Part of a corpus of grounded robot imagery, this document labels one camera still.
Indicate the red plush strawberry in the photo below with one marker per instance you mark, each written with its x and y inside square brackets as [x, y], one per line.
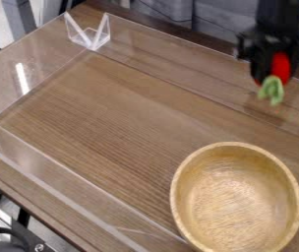
[272, 84]

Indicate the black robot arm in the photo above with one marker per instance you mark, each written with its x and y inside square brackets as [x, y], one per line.
[277, 15]

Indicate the wooden bowl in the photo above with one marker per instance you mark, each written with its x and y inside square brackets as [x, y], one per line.
[236, 199]

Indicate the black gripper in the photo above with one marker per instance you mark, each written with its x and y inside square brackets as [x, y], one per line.
[256, 45]

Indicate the grey post top left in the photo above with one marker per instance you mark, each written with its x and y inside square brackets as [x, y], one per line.
[20, 17]

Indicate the clear acrylic tray walls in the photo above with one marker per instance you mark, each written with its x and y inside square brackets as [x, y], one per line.
[106, 104]

